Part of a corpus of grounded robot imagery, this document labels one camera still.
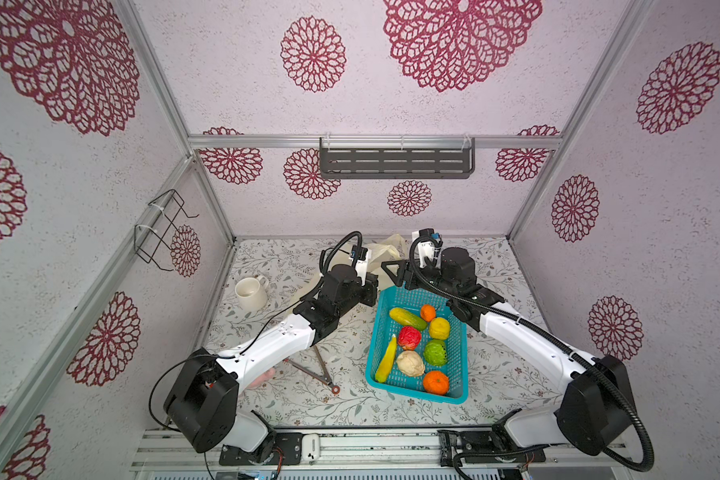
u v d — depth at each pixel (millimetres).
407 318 942
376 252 781
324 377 835
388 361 857
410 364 815
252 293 990
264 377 790
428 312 936
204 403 417
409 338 873
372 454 734
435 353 834
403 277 685
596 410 412
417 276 699
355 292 641
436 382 799
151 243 754
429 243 678
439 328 897
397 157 927
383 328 947
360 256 675
